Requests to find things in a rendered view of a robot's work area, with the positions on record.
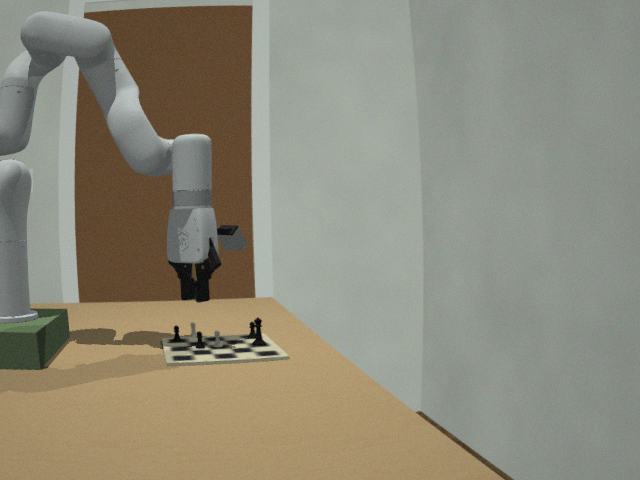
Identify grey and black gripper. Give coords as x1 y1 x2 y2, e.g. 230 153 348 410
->
167 205 221 302

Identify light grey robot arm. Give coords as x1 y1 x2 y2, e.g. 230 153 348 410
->
0 11 212 323

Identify black and cream chessboard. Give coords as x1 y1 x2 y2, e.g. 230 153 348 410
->
162 333 290 366

